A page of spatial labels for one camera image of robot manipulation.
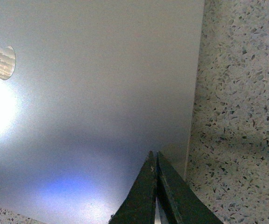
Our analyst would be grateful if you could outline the silver laptop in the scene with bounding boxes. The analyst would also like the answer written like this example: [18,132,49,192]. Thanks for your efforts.
[0,0,204,224]

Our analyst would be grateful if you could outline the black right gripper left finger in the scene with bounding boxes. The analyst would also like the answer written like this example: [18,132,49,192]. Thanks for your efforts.
[109,151,157,224]

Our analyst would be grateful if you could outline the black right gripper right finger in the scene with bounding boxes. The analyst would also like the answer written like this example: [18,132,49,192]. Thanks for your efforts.
[157,151,222,224]

